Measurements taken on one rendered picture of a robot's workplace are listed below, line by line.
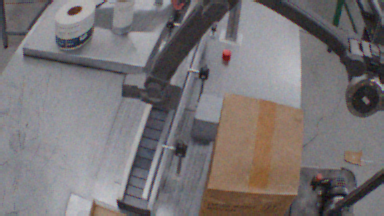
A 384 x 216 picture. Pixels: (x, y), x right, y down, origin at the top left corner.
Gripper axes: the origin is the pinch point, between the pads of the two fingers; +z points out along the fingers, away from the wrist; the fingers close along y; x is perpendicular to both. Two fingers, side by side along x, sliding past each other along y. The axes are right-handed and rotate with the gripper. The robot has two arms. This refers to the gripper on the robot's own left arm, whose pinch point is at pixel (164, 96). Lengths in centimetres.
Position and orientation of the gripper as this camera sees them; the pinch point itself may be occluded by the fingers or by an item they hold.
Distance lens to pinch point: 147.0
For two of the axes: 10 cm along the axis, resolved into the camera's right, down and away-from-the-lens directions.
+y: -9.7, -2.3, 0.6
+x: -2.4, 9.7, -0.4
